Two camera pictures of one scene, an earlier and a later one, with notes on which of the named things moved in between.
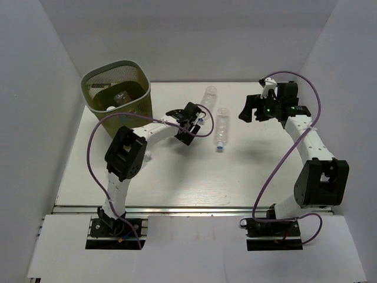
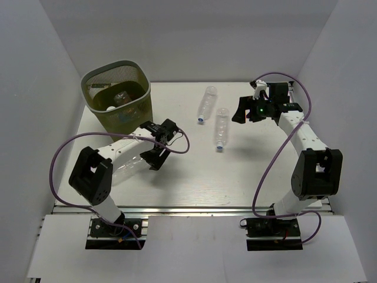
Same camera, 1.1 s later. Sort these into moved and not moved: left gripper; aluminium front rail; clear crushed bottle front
Moved: left gripper
Not moved: clear crushed bottle front; aluminium front rail
